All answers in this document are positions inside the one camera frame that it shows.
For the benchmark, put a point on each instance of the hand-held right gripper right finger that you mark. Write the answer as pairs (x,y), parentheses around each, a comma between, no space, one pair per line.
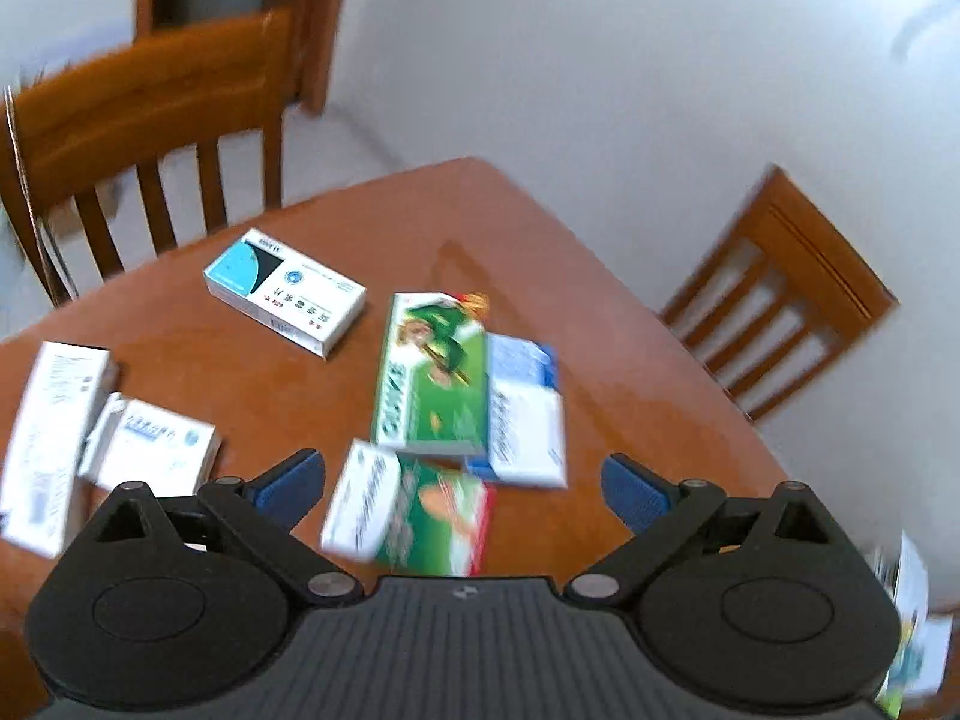
(634,493)

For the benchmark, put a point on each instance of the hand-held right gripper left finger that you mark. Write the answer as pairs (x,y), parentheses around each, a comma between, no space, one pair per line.
(291,489)

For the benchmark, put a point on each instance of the green red white medicine box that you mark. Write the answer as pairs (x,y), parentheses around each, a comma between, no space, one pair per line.
(405,502)

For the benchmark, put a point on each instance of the blue edged white medicine box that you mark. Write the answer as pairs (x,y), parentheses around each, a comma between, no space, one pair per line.
(525,420)

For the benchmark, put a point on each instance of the white medicine box blue print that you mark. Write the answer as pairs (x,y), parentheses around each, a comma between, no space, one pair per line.
(150,442)

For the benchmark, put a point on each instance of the white teal black medicine box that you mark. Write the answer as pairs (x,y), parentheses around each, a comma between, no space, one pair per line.
(285,292)

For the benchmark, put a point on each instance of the long white medicine box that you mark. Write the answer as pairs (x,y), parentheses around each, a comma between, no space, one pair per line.
(45,450)

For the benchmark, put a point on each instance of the wooden desktop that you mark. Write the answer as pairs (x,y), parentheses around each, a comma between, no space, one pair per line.
(300,390)

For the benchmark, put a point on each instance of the white printed box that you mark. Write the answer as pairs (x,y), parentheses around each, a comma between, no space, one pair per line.
(907,577)

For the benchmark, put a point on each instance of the wooden chair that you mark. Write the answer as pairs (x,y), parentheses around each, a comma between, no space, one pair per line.
(795,240)
(150,97)

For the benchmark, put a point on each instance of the wooden door frame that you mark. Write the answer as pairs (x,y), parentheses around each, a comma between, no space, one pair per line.
(322,15)

